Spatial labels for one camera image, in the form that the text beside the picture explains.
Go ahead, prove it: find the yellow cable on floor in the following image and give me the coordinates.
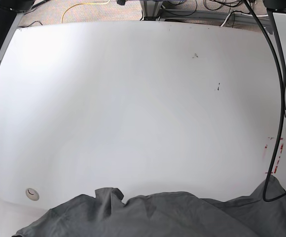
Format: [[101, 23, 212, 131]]
[[61, 0, 111, 24]]

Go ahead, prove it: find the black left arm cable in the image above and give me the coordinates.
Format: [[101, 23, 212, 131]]
[[243, 0, 286, 202]]

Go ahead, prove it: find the red tape rectangle marking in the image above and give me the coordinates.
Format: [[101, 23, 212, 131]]
[[262, 137, 285, 174]]

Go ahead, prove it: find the left table grommet hole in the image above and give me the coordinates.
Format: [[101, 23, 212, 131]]
[[25, 188, 39, 201]]

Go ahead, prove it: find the dark grey T-shirt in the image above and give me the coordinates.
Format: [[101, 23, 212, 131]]
[[16, 186, 286, 237]]

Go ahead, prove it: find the aluminium frame base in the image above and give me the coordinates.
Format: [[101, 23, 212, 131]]
[[139, 0, 257, 27]]

